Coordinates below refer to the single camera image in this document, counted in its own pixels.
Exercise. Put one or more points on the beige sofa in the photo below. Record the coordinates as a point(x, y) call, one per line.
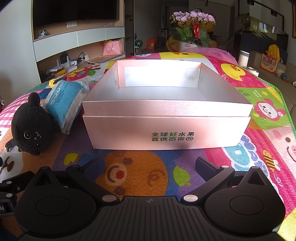
point(286, 97)

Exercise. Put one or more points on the black plush toy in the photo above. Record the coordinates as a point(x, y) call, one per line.
point(30, 125)

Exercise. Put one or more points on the printed tote bag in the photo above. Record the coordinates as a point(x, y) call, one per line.
point(269, 63)

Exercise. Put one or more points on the watermelon ball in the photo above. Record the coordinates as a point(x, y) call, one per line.
point(139, 43)

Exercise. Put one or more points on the purple orchid plant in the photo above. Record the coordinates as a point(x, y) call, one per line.
point(185, 17)

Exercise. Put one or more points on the white flower pot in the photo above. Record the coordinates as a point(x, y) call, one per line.
point(185, 46)

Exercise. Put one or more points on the white cup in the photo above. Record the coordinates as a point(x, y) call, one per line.
point(252, 71)

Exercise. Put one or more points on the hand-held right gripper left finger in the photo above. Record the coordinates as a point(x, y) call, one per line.
point(97, 166)

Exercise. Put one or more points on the black track light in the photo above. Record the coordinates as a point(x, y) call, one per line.
point(274, 12)

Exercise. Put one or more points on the colourful cartoon play mat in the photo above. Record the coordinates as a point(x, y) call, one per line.
point(138, 166)

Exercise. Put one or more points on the black television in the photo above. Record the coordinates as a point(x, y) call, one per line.
point(74, 10)

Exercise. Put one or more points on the small plush toy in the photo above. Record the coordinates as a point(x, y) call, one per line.
point(282, 76)

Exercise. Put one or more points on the white power strip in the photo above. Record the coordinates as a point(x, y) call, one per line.
point(73, 62)

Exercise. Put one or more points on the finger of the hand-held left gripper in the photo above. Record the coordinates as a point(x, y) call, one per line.
point(16, 183)

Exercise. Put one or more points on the yellow toy cup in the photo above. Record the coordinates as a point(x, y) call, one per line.
point(54, 83)

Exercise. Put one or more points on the wooden television cabinet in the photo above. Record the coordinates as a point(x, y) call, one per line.
point(55, 44)

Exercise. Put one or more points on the glass aquarium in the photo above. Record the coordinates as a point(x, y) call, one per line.
point(259, 39)

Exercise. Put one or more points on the orange box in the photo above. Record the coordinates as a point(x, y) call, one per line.
point(152, 44)

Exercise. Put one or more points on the pink blanket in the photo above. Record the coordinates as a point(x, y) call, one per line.
point(208, 52)

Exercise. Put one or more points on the blue tissue packet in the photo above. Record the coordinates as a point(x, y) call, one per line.
point(64, 102)

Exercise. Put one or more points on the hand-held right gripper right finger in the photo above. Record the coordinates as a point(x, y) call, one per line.
point(204, 166)

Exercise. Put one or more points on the white cylinder appliance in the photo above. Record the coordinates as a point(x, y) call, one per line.
point(243, 59)

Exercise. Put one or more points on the red framed picture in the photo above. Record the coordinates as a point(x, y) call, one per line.
point(294, 20)

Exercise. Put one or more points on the white rack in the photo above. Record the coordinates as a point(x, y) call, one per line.
point(163, 33)

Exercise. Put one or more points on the pink gift bag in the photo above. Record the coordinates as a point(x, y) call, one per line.
point(112, 48)

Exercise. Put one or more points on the yellow backpack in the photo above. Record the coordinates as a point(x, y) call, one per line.
point(274, 51)

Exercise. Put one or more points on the pink cardboard box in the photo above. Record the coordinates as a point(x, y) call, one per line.
point(161, 129)

